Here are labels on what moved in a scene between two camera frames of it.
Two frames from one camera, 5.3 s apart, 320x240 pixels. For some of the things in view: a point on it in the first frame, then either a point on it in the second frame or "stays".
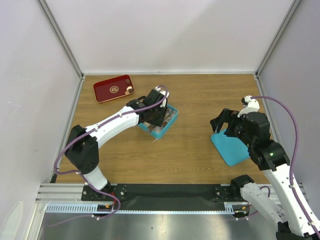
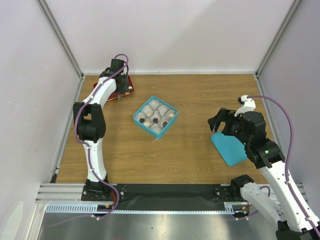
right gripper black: x=217 y=123 stays
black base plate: x=163 y=197 stays
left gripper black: x=158 y=122 to x=124 y=89
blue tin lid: x=232 y=149 stays
